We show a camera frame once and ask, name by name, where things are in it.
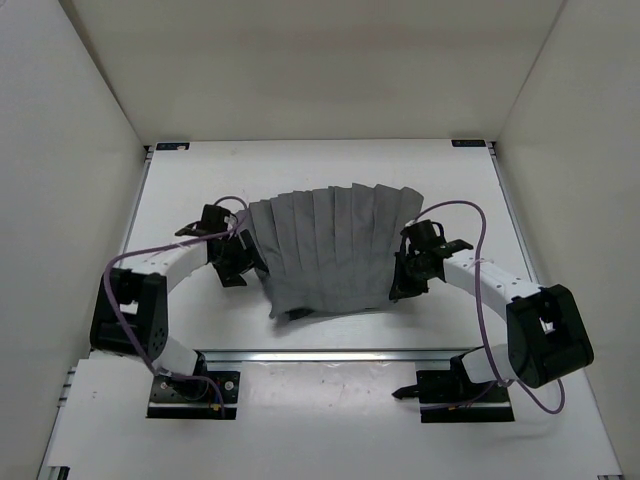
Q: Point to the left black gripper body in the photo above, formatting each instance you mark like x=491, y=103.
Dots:
x=236, y=258

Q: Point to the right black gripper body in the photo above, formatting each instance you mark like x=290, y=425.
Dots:
x=411, y=282

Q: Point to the grey pleated skirt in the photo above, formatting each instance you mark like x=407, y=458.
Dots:
x=330, y=251

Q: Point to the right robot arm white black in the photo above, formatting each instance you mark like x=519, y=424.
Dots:
x=531, y=334

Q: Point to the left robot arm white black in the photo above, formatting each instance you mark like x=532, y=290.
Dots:
x=131, y=315

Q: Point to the left blue corner label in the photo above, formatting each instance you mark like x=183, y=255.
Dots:
x=172, y=146

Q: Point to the blue corner label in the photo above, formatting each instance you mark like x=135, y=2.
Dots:
x=172, y=146
x=468, y=143

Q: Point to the right blue corner label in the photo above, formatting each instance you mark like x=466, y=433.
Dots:
x=468, y=143

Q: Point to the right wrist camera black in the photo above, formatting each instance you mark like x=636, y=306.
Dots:
x=427, y=238

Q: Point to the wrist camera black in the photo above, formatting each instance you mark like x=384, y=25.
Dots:
x=214, y=219
x=427, y=238

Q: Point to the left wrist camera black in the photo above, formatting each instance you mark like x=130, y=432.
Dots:
x=214, y=219

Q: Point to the aluminium front rail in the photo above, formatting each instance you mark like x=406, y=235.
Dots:
x=330, y=356

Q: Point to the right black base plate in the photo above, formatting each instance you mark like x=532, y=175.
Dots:
x=446, y=398

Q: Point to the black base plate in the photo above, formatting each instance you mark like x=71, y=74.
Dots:
x=446, y=398
x=196, y=400

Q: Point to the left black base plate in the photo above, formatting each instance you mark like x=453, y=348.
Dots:
x=196, y=400

